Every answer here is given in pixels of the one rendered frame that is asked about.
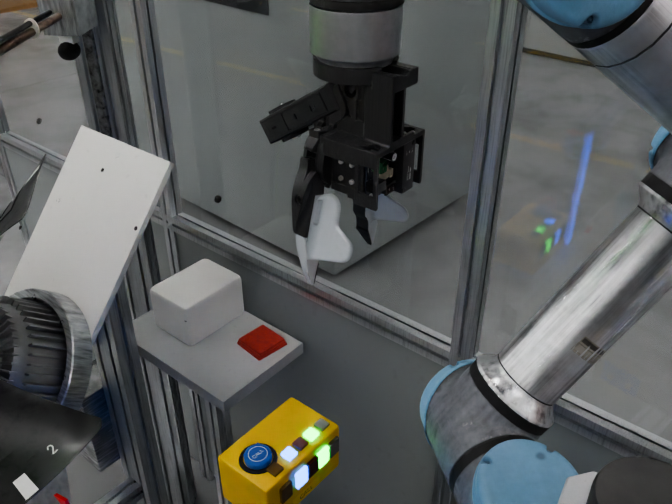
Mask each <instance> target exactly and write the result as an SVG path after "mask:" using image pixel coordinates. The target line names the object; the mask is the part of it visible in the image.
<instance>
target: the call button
mask: <svg viewBox="0 0 672 504"><path fill-rule="evenodd" d="M243 455H244V462H245V465H246V466H247V467H248V468H250V469H254V470H260V469H264V468H266V467H267V466H268V465H269V464H270V463H271V461H272V452H271V449H270V448H269V447H268V446H266V445H263V444H259V443H258V442H257V443H256V444H255V445H252V446H250V447H249V448H247V449H246V451H245V452H244V454H243Z"/></svg>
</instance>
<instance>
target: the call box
mask: <svg viewBox="0 0 672 504"><path fill-rule="evenodd" d="M320 418H322V419H324V420H326V421H327V422H329V423H330V425H329V426H328V427H327V428H326V429H325V430H324V431H323V432H321V431H320V430H318V429H317V428H315V427H314V423H315V422H317V421H318V420H319V419H320ZM310 427H312V428H313V429H315V430H316V431H318V432H319V435H318V436H317V437H316V438H315V439H314V440H313V441H310V440H308V439H307V438H305V437H304V436H303V433H304V432H305V431H306V430H307V429H309V428H310ZM336 436H338V437H339V426H338V425H337V424H335V423H334V422H332V421H331V420H329V419H327V418H326V417H324V416H322V415H321V414H319V413H317V412H316V411H314V410H313V409H311V408H309V407H308V406H306V405H304V404H303V403H301V402H300V401H298V400H296V399H295V398H293V397H291V398H289V399H288V400H287V401H286V402H284V403H283V404H282V405H281V406H279V407H278V408H277V409H276V410H274V411H273V412H272V413H271V414H270V415H268V416H267V417H266V418H265V419H263V420H262V421H261V422H260V423H259V424H257V425H256V426H255V427H254V428H252V429H251V430H250V431H249V432H247V433H246V434H245V435H244V436H243V437H241V438H240V439H239V440H238V441H236V442H235V443H234V444H233V445H231V446H230V447H229V448H228V449H227V450H225V451H224V452H223V453H222V454H220V455H219V457H218V463H219V470H220V477H221V485H222V492H223V496H224V497H225V498H226V499H227V500H228V501H230V502H231V503H232V504H281V503H280V494H279V489H280V488H281V487H282V486H283V485H284V484H285V483H286V482H287V481H288V480H291V481H292V488H293V495H292V496H291V497H290V498H289V499H288V500H287V501H286V502H285V503H284V504H299V503H300V502H301V501H302V500H303V499H304V498H305V497H306V496H307V495H308V494H309V493H310V492H311V491H312V490H313V489H314V488H315V487H316V486H317V485H318V484H319V483H320V482H321V481H323V480H324V479H325V478H326V477H327V476H328V475H329V474H330V473H331V472H332V471H333V470H334V469H335V468H336V467H337V466H338V464H339V451H338V452H337V453H336V454H335V455H334V456H333V457H332V458H331V459H329V461H328V462H327V463H326V464H325V465H324V466H323V467H321V468H320V469H319V470H318V471H317V472H316V473H315V474H314V475H313V476H312V477H311V478H310V479H308V481H307V482H306V483H305V484H304V485H303V486H302V487H301V488H299V489H297V488H296V482H295V474H296V473H297V472H298V471H299V470H300V469H301V468H302V467H303V466H305V465H306V464H307V463H308V462H309V461H310V460H311V459H312V458H313V457H314V456H315V455H317V453H319V452H320V451H321V450H322V449H323V448H324V447H325V446H328V443H329V442H330V441H331V440H333V439H334V438H335V437H336ZM298 437H302V438H303V439H305V440H306V441H308V442H309V444H308V445H307V446H306V447H305V448H304V449H303V450H302V451H299V450H298V449H296V448H295V447H293V446H292V443H293V442H294V441H295V440H296V439H297V438H298ZM257 442H258V443H259V444H263V445H266V446H268V447H269V448H270V449H271V452H272V461H271V463H270V464H269V465H268V466H267V467H266V468H264V469H260V470H254V469H250V468H248V467H247V466H246V465H245V462H244V455H243V454H244V452H245V451H246V449H247V448H249V447H250V446H252V445H255V444H256V443H257ZM288 446H289V447H291V448H292V449H294V450H295V451H297V452H298V454H297V455H296V456H295V457H294V458H293V459H292V460H291V461H288V460H287V459H285V458H284V457H282V456H281V452H282V451H284V450H285V449H286V448H287V447H288ZM274 462H277V463H278V464H280V465H281V466H282V467H284V470H283V471H282V472H281V473H280V474H279V475H278V476H277V477H274V476H273V475H271V474H270V473H268V472H267V468H268V467H269V466H270V465H271V464H273V463H274Z"/></svg>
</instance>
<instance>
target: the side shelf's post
mask: <svg viewBox="0 0 672 504"><path fill-rule="evenodd" d="M204 400H205V399H204ZM205 407H206V414H207V421H208V428H209V435H210V442H211V449H212V456H213V463H214V471H215V478H216V485H217V492H218V499H219V504H232V503H231V502H230V501H228V500H227V499H226V498H225V497H224V496H223V492H222V485H221V477H220V470H219V463H218V457H219V455H220V454H222V453H223V452H224V451H225V450H227V449H228V448H229V447H230V446H231V445H233V435H232V427H231V418H230V409H229V410H228V411H226V412H225V413H224V412H223V411H221V410H220V409H218V408H217V407H216V406H214V405H213V404H211V403H210V402H208V401H207V400H205Z"/></svg>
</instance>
